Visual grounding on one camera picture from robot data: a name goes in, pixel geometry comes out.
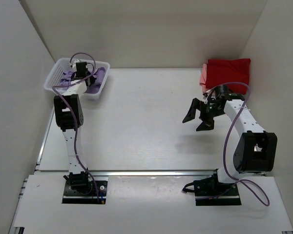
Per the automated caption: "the white plastic basket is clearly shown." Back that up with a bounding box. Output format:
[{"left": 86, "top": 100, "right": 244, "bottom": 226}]
[{"left": 43, "top": 58, "right": 110, "bottom": 100}]

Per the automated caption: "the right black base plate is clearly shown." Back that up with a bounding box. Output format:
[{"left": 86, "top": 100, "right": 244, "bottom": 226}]
[{"left": 193, "top": 177, "right": 242, "bottom": 206}]

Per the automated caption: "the aluminium rail frame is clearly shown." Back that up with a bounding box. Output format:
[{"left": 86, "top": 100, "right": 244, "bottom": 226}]
[{"left": 13, "top": 97, "right": 293, "bottom": 234}]

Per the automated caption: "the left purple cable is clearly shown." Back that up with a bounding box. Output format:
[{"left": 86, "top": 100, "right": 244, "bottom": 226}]
[{"left": 52, "top": 52, "right": 105, "bottom": 204}]

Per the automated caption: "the red folded t shirt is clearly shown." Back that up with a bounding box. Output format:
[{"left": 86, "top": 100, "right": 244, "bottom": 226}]
[{"left": 200, "top": 58, "right": 251, "bottom": 95}]

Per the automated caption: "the purple t shirt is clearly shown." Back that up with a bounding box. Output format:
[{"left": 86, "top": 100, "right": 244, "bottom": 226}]
[{"left": 59, "top": 67, "right": 106, "bottom": 94}]

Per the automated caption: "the pink folded t shirt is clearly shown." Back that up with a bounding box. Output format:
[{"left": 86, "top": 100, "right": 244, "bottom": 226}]
[{"left": 199, "top": 63, "right": 242, "bottom": 98}]

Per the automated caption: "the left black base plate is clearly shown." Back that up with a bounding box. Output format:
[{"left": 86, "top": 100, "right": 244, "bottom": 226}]
[{"left": 62, "top": 176, "right": 108, "bottom": 205}]

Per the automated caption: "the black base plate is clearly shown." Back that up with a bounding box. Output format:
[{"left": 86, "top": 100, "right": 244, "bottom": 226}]
[
  {"left": 193, "top": 177, "right": 242, "bottom": 206},
  {"left": 62, "top": 176, "right": 108, "bottom": 205}
]

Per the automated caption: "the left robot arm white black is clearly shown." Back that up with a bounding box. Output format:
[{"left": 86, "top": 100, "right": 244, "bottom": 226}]
[{"left": 52, "top": 60, "right": 97, "bottom": 196}]

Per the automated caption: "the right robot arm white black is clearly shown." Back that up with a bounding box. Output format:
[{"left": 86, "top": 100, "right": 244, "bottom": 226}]
[{"left": 182, "top": 83, "right": 277, "bottom": 199}]

